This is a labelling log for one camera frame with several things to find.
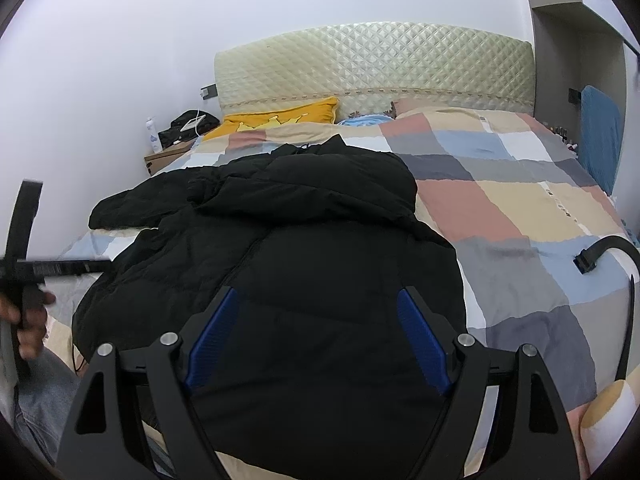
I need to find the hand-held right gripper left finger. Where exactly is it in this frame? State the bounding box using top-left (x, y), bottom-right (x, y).
top-left (57, 285), bottom-right (237, 480)

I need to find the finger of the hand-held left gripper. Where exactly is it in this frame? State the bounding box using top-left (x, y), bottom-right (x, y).
top-left (18, 258), bottom-right (112, 277)

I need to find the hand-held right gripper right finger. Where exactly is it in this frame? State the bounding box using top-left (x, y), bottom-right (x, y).
top-left (397, 285), bottom-right (584, 480)

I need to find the black puffer jacket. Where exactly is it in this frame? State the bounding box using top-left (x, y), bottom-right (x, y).
top-left (71, 135), bottom-right (469, 467)

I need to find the person's left hand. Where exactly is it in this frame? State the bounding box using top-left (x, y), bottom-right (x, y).
top-left (0, 292), bottom-right (57, 361)

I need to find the person's denim jeans leg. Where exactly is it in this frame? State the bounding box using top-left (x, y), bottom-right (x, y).
top-left (11, 350), bottom-right (176, 480)

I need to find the wooden nightstand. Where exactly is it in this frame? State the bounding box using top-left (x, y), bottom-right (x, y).
top-left (144, 139), bottom-right (199, 177)

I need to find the white spray bottle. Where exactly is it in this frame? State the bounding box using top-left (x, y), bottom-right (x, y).
top-left (145, 117), bottom-right (164, 155)

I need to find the checked bed duvet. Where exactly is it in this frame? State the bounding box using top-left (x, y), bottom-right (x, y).
top-left (45, 107), bottom-right (640, 480)

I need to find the black bag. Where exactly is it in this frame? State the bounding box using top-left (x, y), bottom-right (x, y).
top-left (159, 110), bottom-right (221, 149)

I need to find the light blue pillow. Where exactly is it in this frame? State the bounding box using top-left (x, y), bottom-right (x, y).
top-left (337, 114), bottom-right (396, 127)

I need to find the pink pillow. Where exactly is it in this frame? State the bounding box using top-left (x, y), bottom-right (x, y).
top-left (390, 97), bottom-right (451, 119)

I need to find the yellow crown pillow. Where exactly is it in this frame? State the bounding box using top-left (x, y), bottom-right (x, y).
top-left (200, 96), bottom-right (341, 142)

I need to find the blue cloth on chair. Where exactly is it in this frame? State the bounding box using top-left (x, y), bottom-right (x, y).
top-left (580, 85), bottom-right (624, 197)

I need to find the cream quilted headboard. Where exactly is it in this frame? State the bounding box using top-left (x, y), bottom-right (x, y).
top-left (214, 22), bottom-right (535, 122)

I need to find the grey and white wardrobe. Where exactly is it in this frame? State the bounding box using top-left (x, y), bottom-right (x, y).
top-left (520, 0), bottom-right (640, 201)

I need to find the white charging cable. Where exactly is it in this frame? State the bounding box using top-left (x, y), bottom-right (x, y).
top-left (196, 97), bottom-right (212, 137)

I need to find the black cable with connector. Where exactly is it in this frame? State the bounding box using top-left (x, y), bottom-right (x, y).
top-left (573, 234), bottom-right (640, 382)

